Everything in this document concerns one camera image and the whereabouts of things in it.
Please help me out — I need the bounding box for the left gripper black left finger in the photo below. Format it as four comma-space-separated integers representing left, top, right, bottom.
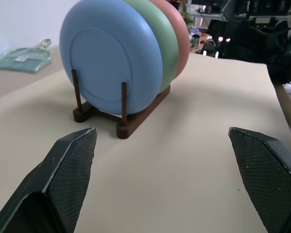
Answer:
0, 127, 98, 233

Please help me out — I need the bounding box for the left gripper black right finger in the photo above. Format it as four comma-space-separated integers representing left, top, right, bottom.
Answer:
228, 126, 291, 233

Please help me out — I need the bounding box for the blue plate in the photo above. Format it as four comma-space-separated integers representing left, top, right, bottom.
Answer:
59, 0, 163, 116

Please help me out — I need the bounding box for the green plate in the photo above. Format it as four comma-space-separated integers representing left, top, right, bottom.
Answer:
122, 0, 179, 94

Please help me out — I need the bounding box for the pink red plate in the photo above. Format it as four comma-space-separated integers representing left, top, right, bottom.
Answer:
149, 0, 190, 80

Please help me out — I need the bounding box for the wooden dish rack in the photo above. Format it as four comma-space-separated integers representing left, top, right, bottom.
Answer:
71, 69, 172, 139

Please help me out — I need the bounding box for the clear plastic dustpan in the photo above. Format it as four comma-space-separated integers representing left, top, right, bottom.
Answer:
0, 38, 53, 75

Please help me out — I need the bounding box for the metal cup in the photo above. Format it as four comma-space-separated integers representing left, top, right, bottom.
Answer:
191, 33, 201, 48

